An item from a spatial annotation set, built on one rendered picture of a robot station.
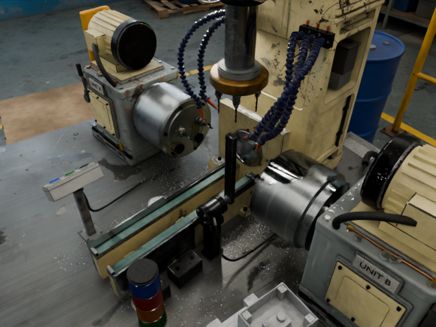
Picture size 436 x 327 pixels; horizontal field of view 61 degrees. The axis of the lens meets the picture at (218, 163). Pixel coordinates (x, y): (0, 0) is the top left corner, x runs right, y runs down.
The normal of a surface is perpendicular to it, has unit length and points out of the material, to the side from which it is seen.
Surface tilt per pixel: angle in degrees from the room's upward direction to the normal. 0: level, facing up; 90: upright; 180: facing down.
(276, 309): 0
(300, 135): 90
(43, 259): 0
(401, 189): 68
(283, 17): 90
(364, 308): 90
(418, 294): 90
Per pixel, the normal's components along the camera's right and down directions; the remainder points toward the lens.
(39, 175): 0.00, -0.77
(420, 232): -0.72, 0.44
